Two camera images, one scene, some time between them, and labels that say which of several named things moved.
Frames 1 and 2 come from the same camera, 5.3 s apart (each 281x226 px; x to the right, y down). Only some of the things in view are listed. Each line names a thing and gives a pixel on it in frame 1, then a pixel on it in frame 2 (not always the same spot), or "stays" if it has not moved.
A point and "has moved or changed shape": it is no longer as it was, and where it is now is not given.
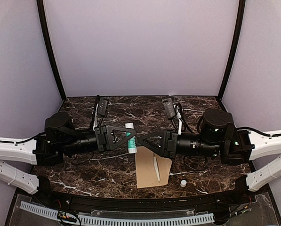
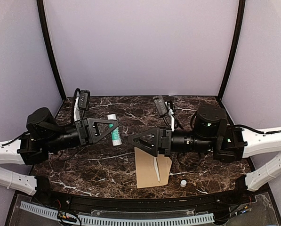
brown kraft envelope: [146, 171] stays
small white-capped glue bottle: [132, 143] has moved or changed shape
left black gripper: [107, 138] -> [86, 128]
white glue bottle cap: [183, 183] stays
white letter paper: [156, 166] stays
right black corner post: [234, 45] stays
